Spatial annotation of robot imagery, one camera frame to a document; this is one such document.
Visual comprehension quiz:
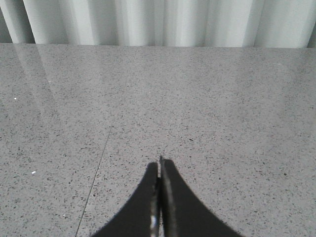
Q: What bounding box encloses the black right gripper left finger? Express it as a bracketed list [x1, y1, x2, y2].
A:
[94, 162, 160, 237]

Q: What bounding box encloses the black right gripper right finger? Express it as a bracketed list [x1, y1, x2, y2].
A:
[160, 158, 240, 237]

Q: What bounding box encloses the white pleated curtain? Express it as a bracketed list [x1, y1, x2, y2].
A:
[0, 0, 316, 48]

